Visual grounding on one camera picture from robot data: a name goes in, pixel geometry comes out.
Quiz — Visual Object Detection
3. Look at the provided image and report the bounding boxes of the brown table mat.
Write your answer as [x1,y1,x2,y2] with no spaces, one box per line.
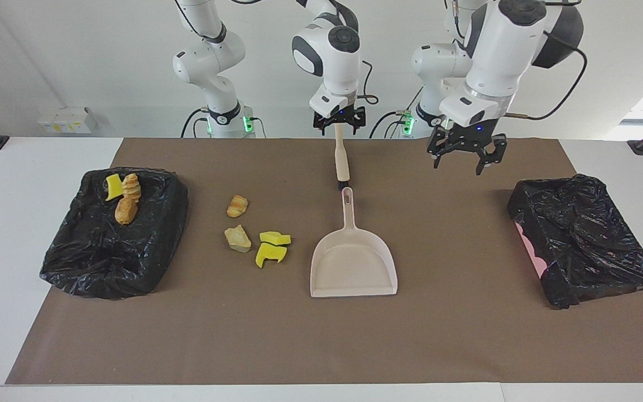
[5,138,643,385]

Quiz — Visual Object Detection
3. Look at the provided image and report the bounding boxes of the beige brush black bristles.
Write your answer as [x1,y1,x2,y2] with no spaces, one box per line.
[334,126,351,192]

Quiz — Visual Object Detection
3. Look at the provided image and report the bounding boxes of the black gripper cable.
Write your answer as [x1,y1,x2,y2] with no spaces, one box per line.
[503,0,588,121]
[358,60,379,106]

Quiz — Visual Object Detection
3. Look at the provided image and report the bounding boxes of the yellow slice with green rind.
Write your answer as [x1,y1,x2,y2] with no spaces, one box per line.
[104,174,124,202]

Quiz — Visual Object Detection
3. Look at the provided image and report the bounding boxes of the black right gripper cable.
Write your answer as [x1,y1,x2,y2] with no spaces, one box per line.
[358,60,379,106]

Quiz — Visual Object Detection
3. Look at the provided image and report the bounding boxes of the pale flaky pastry chunk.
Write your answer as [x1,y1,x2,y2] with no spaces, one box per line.
[224,224,252,253]

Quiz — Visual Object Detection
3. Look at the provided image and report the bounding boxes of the pink bin with black bag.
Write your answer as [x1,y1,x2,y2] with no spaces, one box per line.
[507,174,643,309]

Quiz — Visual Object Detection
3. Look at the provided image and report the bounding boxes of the flaky croissant pastry piece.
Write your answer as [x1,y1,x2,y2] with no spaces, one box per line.
[121,173,142,203]

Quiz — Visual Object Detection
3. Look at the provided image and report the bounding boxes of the brown bread roll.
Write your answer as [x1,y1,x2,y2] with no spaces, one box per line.
[114,198,138,226]

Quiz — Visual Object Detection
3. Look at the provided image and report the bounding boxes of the bin lined with black bag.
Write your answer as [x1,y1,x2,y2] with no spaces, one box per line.
[40,165,189,300]

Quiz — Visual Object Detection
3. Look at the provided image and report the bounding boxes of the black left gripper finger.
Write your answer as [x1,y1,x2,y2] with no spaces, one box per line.
[426,130,456,169]
[475,134,507,176]

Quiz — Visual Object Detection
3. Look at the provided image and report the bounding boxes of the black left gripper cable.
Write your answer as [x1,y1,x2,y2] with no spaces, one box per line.
[503,0,588,121]

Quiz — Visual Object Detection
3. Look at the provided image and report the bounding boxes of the notched yellow chunk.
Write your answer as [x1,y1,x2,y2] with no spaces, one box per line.
[255,243,288,269]

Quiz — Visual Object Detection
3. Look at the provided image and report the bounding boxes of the black base power cable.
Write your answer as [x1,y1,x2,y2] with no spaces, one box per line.
[181,108,206,138]
[369,87,425,139]

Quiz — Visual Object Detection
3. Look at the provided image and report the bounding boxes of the beige plastic dustpan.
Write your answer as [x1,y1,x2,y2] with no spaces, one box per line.
[310,187,399,298]

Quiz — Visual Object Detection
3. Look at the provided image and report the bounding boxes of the small striped croissant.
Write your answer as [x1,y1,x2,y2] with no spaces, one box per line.
[226,195,249,218]

